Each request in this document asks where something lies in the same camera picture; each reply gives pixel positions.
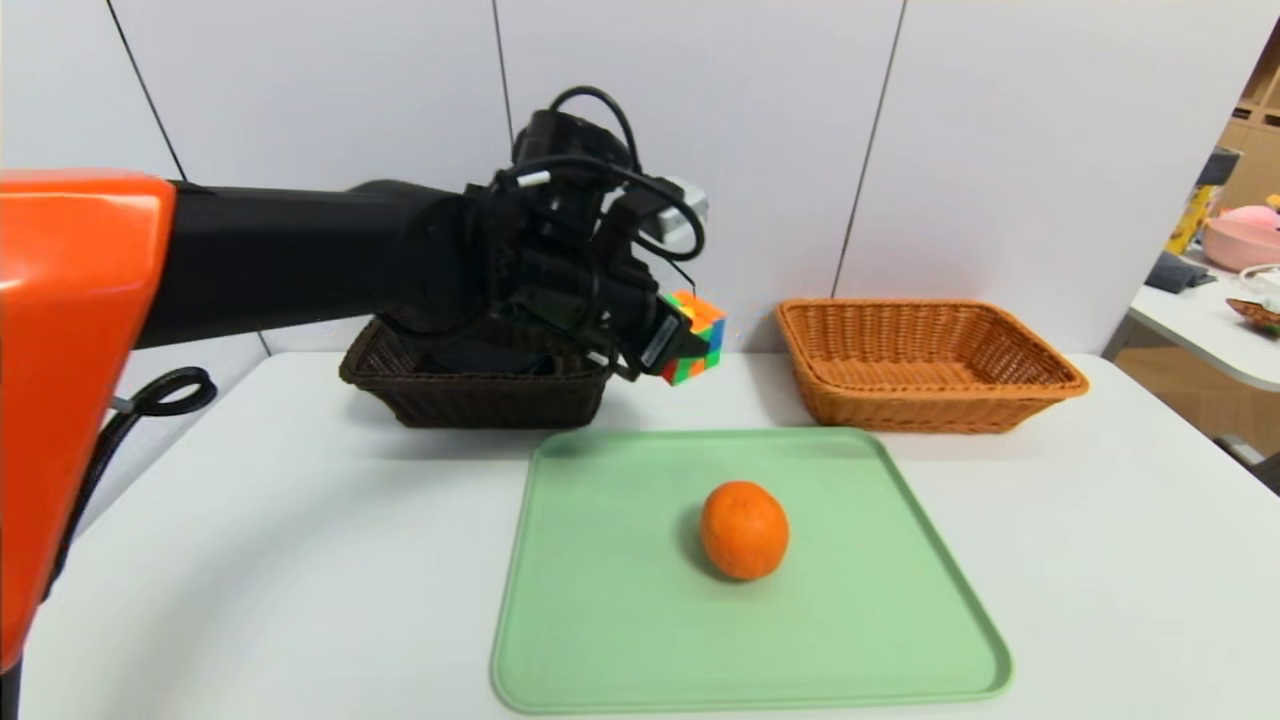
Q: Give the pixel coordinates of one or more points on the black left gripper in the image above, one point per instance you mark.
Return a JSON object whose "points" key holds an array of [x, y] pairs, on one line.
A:
{"points": [[661, 343]]}

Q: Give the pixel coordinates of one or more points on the multicolour puzzle cube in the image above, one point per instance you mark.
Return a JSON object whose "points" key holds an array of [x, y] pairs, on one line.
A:
{"points": [[700, 312]]}

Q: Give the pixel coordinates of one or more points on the black rectangular case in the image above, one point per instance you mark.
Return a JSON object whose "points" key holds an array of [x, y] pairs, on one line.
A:
{"points": [[470, 358]]}

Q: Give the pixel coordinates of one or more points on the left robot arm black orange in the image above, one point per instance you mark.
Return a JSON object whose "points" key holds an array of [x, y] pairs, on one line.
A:
{"points": [[300, 250]]}

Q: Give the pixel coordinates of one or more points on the dark brown wicker basket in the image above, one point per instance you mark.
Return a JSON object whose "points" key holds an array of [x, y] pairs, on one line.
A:
{"points": [[480, 400]]}

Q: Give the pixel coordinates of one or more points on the tan wicker basket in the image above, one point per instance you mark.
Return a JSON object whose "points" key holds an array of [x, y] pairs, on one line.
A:
{"points": [[920, 345]]}

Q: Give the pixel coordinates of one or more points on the orange fruit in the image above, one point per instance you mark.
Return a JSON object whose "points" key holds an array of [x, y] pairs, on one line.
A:
{"points": [[745, 530]]}

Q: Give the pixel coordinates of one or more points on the light green plastic tray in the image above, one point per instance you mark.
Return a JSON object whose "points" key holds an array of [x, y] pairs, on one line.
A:
{"points": [[760, 640]]}

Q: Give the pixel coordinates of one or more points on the dark grey cloth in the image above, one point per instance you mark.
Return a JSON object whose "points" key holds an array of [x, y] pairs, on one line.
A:
{"points": [[1175, 272]]}

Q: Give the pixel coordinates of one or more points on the wooden cabinet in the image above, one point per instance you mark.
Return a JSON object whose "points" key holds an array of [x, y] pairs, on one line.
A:
{"points": [[1180, 400]]}

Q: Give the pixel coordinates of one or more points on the white side table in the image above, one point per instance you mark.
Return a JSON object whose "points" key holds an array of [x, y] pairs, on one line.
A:
{"points": [[1200, 330]]}

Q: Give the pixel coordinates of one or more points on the yellow box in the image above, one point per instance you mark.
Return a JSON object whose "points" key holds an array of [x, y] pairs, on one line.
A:
{"points": [[1190, 220]]}

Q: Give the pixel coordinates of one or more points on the small black box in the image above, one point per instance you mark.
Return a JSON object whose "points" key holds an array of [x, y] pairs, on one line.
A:
{"points": [[1218, 167]]}

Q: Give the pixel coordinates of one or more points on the pink pot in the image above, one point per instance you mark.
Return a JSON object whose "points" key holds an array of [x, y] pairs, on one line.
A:
{"points": [[1245, 240]]}

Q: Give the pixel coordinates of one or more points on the dark chair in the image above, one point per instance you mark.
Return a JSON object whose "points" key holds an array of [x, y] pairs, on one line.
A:
{"points": [[1250, 465]]}

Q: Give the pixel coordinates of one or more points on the wooden shelf unit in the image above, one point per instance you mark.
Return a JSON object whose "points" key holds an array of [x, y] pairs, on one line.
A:
{"points": [[1255, 150]]}

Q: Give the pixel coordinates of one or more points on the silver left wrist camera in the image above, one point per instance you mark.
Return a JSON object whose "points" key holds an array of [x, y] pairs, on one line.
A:
{"points": [[685, 215]]}

